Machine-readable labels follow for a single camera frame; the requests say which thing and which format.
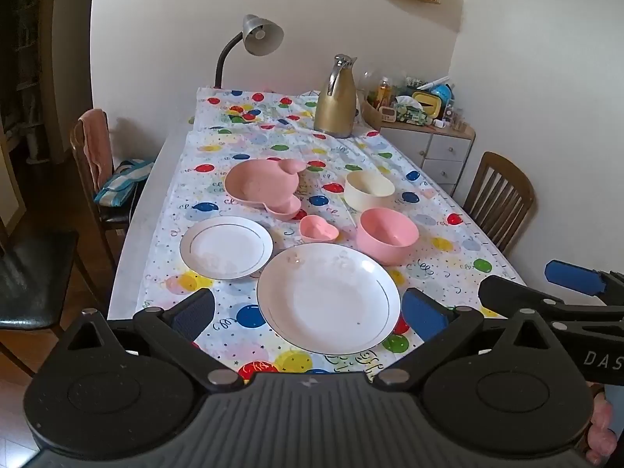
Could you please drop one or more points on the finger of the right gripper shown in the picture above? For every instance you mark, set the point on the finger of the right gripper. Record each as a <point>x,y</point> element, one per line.
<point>584,280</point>
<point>506,298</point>

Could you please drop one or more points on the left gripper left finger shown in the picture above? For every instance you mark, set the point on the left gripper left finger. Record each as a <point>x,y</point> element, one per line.
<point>170,334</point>

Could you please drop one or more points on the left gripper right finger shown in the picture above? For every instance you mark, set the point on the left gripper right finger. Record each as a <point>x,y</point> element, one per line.
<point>447,333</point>

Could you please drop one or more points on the small white plate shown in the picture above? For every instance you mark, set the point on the small white plate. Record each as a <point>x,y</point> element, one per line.
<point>226,247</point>

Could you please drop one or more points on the pink bowl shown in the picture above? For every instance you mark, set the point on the pink bowl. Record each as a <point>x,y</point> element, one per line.
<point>386,235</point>

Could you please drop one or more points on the large white plate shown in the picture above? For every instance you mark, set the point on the large white plate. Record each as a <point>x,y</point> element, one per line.
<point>328,299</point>

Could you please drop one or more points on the cream bowl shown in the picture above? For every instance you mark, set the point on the cream bowl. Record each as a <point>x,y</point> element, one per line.
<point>365,189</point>

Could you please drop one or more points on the pink heart dish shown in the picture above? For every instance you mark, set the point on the pink heart dish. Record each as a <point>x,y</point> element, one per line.
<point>315,229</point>

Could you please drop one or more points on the pink mouse-ear plate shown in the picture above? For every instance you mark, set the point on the pink mouse-ear plate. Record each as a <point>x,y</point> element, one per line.
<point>267,184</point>

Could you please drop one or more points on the small kitchen timer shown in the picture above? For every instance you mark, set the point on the small kitchen timer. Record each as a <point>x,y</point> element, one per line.
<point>388,114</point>

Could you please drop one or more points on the right hand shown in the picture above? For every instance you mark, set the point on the right hand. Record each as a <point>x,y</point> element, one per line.
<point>601,440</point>

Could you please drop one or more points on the right wooden chair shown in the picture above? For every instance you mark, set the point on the right wooden chair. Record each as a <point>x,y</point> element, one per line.
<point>500,199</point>

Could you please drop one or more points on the wooden chair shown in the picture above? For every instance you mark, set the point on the wooden chair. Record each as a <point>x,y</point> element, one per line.
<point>106,219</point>
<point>500,199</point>

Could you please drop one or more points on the left wooden chair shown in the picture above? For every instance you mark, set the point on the left wooden chair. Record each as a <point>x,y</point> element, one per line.
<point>106,219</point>

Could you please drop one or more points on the black leather chair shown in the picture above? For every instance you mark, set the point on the black leather chair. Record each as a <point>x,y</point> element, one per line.
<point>35,278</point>

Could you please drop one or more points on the white drawer cabinet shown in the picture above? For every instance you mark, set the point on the white drawer cabinet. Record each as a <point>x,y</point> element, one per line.
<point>440,152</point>

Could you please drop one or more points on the balloon birthday tablecloth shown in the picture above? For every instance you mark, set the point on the balloon birthday tablecloth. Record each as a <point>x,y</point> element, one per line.
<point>235,128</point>

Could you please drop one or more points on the yellow tissue box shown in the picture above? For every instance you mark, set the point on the yellow tissue box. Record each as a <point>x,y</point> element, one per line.
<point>431,104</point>

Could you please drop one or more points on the blue globe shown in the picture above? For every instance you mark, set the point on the blue globe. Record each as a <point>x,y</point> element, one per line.
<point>444,92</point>

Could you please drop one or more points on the orange juice bottle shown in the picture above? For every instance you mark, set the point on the orange juice bottle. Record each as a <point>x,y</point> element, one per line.
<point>383,93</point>

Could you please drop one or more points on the gold thermos jug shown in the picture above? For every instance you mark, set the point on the gold thermos jug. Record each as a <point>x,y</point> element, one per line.
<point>336,106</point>

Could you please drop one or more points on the grey desk lamp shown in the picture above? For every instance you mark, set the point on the grey desk lamp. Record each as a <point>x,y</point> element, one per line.
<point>259,36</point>

